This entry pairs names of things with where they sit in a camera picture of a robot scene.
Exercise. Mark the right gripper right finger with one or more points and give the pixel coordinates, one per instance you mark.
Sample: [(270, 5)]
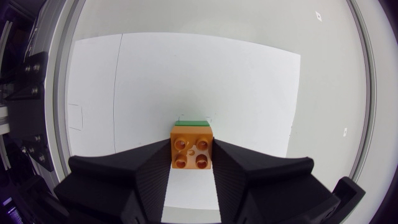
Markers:
[(267, 186)]

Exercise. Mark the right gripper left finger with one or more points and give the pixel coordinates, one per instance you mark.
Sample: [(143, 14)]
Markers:
[(124, 183)]

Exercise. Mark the green toy brick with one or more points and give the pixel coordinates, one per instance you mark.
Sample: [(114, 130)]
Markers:
[(191, 123)]

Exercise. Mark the orange toy brick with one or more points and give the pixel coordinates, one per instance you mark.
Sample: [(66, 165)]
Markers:
[(191, 147)]

